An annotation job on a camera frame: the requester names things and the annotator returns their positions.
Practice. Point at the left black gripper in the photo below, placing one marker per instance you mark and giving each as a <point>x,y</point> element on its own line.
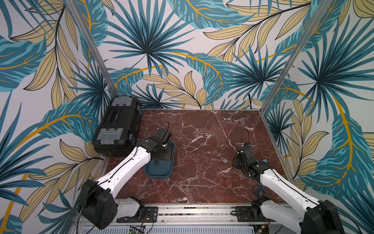
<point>157,158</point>

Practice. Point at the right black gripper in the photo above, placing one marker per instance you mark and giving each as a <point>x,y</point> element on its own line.
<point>241,159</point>

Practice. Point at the teal plastic storage tray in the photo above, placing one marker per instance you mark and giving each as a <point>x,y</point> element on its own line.
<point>162,168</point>

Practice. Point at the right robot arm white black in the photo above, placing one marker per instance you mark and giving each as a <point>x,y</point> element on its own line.
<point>306,215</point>

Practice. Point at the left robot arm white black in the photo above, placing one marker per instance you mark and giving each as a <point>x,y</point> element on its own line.
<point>97,199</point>

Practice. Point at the black plastic toolbox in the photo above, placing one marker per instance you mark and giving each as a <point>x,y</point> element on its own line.
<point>118,131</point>

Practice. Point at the scissors with blue handle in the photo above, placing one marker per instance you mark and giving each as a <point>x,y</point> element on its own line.
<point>258,190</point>

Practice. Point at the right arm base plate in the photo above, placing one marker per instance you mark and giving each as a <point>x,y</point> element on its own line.
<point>247,214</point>

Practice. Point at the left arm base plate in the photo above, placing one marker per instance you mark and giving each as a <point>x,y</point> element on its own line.
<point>149,215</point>

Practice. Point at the aluminium mounting rail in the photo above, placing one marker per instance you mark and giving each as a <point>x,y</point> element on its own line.
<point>210,218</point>

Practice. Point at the left aluminium frame post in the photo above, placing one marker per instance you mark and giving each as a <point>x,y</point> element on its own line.
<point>86,33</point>

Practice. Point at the aluminium frame post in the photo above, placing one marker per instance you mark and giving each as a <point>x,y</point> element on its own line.
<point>305,36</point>
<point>86,33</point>

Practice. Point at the right aluminium frame post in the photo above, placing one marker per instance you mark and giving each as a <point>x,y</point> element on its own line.
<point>305,36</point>

